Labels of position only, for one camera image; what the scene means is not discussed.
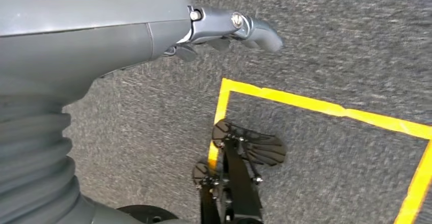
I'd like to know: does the robot black leg with foot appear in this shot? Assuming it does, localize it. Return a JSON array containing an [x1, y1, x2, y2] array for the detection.
[[192, 119, 287, 224]]

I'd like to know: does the yellow floor tape square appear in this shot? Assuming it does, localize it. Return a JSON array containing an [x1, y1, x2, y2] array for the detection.
[[207, 78, 432, 224]]

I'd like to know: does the black round robot part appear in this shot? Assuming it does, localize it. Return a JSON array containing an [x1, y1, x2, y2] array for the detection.
[[117, 205, 179, 224]]

